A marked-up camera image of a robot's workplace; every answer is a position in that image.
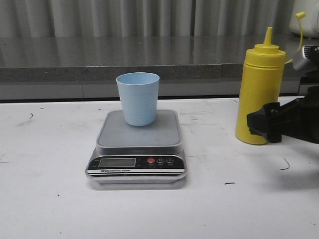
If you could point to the white rice cooker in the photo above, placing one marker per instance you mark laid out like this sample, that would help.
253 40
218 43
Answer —
310 22

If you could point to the light blue plastic cup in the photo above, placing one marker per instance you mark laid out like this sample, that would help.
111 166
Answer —
138 93

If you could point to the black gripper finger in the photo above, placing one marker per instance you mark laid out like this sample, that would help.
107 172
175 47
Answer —
273 121
306 59

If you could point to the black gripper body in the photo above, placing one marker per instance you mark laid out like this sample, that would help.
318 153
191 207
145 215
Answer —
310 117

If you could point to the grey stone countertop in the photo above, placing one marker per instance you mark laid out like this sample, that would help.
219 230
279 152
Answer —
86 68

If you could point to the yellow squeeze bottle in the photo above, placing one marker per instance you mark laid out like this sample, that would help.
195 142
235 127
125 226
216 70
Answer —
260 84

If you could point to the silver digital kitchen scale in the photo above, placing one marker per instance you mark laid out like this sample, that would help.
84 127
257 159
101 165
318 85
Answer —
126 154

